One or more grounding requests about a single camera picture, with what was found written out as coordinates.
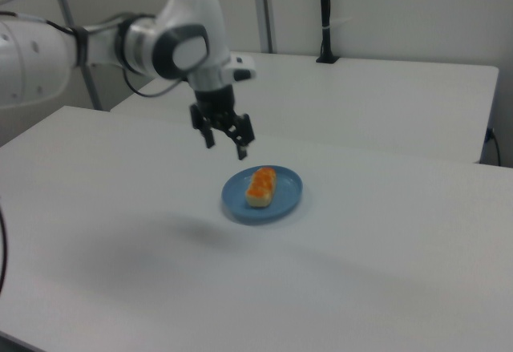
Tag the black camera pole with base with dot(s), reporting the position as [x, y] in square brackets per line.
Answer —
[326, 7]

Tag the grey aluminium partition post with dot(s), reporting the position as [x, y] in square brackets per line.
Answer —
[78, 53]
[266, 7]

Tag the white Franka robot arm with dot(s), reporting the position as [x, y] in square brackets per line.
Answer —
[188, 11]

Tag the blue round plate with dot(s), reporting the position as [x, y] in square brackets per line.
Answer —
[288, 195]

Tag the glazed bread loaf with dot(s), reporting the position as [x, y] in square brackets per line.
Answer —
[261, 191]

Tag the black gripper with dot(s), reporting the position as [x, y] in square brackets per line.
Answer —
[214, 105]

